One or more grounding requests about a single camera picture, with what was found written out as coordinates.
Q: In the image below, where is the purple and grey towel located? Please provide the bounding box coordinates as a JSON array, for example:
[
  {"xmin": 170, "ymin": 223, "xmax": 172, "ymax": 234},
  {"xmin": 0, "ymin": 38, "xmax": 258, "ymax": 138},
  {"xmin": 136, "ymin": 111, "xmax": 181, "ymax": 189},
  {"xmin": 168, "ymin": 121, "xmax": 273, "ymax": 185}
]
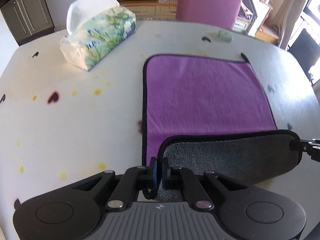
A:
[{"xmin": 142, "ymin": 54, "xmax": 302, "ymax": 185}]

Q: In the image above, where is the black chair at right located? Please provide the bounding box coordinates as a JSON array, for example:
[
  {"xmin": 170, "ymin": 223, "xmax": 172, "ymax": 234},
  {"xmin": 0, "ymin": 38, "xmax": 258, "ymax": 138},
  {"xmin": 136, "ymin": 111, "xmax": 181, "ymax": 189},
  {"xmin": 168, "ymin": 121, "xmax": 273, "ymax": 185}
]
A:
[{"xmin": 288, "ymin": 28, "xmax": 319, "ymax": 84}]

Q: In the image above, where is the floral tissue pack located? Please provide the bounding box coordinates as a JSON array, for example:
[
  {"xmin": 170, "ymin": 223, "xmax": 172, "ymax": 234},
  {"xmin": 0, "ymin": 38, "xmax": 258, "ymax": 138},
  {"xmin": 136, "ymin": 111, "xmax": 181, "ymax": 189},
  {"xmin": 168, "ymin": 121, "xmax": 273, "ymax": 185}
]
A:
[{"xmin": 60, "ymin": 0, "xmax": 136, "ymax": 71}]

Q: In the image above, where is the wooden drawer sideboard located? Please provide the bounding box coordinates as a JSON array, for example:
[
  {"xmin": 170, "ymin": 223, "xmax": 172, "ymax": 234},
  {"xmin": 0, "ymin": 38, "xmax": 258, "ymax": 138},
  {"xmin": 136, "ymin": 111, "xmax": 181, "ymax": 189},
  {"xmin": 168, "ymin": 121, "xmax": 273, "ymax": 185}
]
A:
[{"xmin": 119, "ymin": 0, "xmax": 176, "ymax": 21}]

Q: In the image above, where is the grey kitchen cabinet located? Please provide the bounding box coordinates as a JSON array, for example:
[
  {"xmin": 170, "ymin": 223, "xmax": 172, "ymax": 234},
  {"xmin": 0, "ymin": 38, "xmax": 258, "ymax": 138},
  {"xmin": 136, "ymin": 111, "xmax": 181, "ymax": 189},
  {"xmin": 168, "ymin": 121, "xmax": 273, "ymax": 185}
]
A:
[{"xmin": 1, "ymin": 0, "xmax": 55, "ymax": 46}]

